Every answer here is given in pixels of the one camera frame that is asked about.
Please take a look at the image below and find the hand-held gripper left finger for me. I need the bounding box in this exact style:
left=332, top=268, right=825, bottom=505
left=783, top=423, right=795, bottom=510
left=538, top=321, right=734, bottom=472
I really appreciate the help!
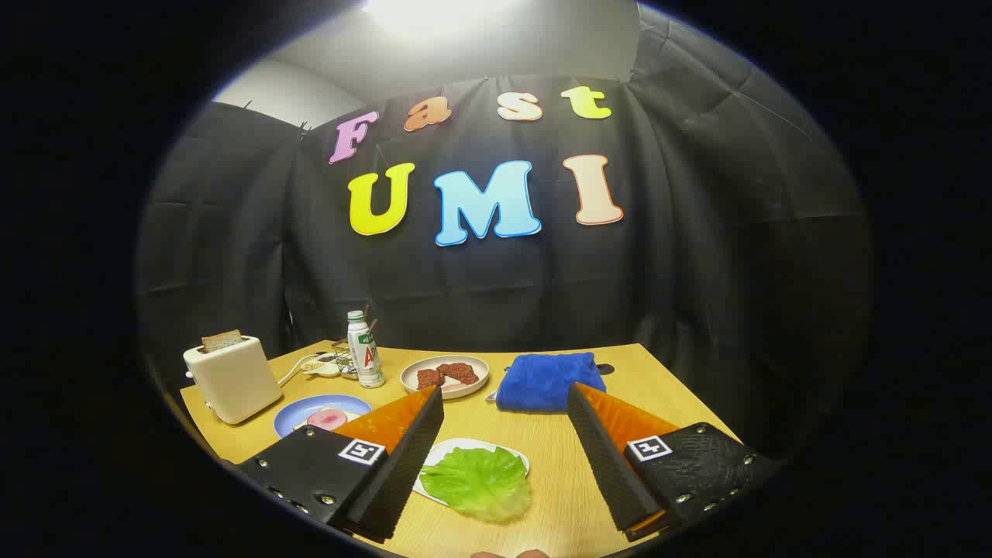
left=236, top=385, right=446, bottom=543

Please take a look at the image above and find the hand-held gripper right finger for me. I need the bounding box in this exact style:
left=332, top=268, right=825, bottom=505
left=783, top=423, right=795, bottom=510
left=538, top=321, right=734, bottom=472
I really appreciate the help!
left=566, top=381, right=782, bottom=542

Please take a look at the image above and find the green lettuce leaf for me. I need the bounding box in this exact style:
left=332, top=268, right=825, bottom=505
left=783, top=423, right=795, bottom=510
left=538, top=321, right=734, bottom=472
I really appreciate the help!
left=418, top=446, right=534, bottom=523

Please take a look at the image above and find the small white plate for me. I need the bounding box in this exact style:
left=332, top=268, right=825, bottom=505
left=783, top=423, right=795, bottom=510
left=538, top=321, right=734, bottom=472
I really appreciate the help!
left=412, top=438, right=531, bottom=508

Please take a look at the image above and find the beige round plate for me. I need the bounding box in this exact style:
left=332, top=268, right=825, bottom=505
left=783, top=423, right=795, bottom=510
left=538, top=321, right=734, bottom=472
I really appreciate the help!
left=400, top=355, right=491, bottom=401

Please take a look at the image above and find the blue folded towel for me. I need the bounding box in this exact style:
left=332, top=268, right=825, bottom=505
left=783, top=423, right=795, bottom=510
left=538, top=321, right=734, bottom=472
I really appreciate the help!
left=494, top=352, right=608, bottom=414

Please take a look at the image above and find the white drink bottle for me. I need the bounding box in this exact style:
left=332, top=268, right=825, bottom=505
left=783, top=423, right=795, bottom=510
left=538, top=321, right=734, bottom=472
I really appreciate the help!
left=346, top=310, right=386, bottom=389

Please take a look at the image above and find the blue round plate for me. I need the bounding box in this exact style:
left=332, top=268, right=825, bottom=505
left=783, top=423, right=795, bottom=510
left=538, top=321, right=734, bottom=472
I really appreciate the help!
left=273, top=394, right=373, bottom=439

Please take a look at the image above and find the white divided bean dish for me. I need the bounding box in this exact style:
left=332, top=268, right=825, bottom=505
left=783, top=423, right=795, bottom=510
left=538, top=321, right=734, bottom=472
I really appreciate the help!
left=301, top=353, right=350, bottom=378

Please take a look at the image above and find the black backdrop cloth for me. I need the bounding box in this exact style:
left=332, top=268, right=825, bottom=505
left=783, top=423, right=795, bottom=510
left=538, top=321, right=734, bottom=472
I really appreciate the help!
left=136, top=8, right=877, bottom=466

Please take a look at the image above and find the white toaster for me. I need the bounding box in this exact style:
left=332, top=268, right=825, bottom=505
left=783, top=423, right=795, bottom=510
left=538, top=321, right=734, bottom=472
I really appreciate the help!
left=183, top=335, right=284, bottom=425

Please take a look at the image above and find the wire mesh utensil holder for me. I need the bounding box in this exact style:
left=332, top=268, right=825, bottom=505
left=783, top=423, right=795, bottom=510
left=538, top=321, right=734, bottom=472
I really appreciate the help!
left=333, top=339, right=361, bottom=381

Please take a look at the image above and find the white toaster cable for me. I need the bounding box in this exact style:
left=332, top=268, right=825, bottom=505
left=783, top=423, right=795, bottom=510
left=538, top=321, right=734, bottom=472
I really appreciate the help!
left=277, top=353, right=326, bottom=388

